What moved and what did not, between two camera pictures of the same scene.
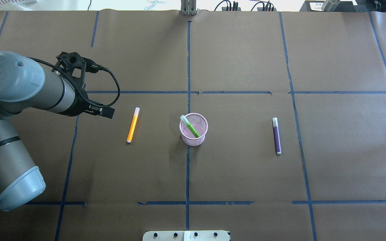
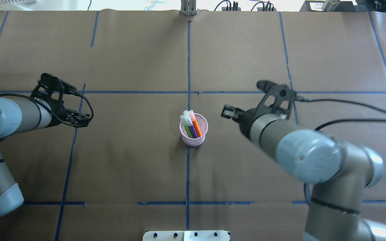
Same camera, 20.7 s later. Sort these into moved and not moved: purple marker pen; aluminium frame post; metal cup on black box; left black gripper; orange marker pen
Moved: left black gripper; orange marker pen; purple marker pen
Not moved: metal cup on black box; aluminium frame post
